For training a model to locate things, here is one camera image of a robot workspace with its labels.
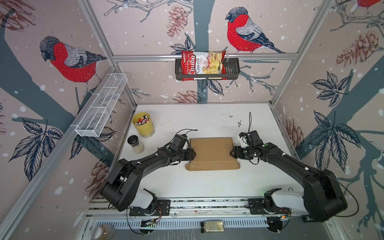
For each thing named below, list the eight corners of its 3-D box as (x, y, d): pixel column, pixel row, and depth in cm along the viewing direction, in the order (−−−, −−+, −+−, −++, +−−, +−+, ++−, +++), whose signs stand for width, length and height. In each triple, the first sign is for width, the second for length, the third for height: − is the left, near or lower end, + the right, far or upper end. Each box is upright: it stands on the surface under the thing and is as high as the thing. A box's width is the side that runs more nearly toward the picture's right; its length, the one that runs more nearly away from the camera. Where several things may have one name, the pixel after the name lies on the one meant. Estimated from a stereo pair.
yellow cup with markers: (136, 137, 103) (129, 125, 92) (140, 124, 110) (134, 112, 100) (153, 137, 103) (148, 125, 92) (156, 124, 110) (152, 112, 100)
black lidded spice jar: (131, 153, 94) (125, 145, 86) (134, 144, 99) (128, 135, 90) (142, 153, 94) (137, 145, 86) (145, 144, 99) (140, 135, 90)
